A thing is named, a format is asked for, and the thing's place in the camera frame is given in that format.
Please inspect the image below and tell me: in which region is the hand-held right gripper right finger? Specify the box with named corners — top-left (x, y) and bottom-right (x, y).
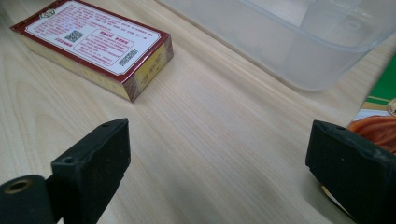
top-left (305, 119), bottom-right (396, 224)

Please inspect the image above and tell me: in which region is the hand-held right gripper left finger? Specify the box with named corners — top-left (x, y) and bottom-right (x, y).
top-left (50, 118), bottom-right (132, 224)

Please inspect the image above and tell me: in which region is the green snack packet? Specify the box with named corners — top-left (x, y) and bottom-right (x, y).
top-left (321, 52), bottom-right (396, 213)

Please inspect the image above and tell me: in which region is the small yellow box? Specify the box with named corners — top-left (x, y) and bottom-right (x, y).
top-left (9, 0), bottom-right (175, 103)

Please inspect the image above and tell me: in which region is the clear plastic container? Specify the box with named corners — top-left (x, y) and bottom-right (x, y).
top-left (155, 0), bottom-right (396, 91)

